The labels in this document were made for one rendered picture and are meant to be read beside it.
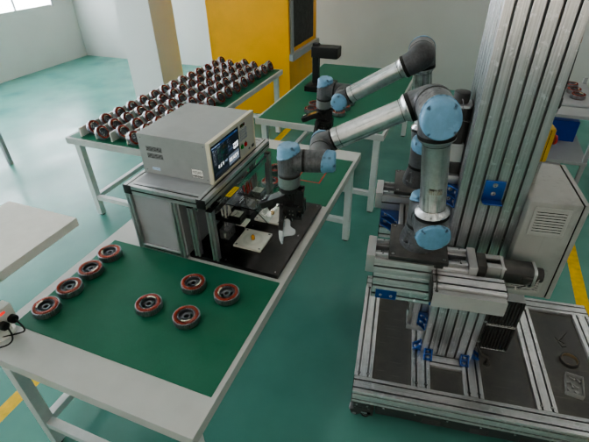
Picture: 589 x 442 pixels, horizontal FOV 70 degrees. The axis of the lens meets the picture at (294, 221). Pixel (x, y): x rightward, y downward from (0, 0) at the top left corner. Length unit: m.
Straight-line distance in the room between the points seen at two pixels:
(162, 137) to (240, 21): 3.84
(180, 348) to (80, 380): 0.36
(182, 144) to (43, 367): 1.04
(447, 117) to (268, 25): 4.42
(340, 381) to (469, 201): 1.26
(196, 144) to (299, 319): 1.39
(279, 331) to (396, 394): 0.86
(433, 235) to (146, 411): 1.13
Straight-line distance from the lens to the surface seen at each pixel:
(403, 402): 2.26
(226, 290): 1.91
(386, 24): 7.05
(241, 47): 5.80
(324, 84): 2.15
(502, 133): 1.71
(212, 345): 1.75
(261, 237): 2.17
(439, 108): 1.29
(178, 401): 1.63
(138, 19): 5.93
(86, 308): 2.07
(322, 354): 2.63
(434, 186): 1.42
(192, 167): 2.00
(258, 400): 2.47
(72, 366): 1.87
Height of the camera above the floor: 2.08
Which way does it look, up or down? 35 degrees down
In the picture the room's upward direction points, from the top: 1 degrees counter-clockwise
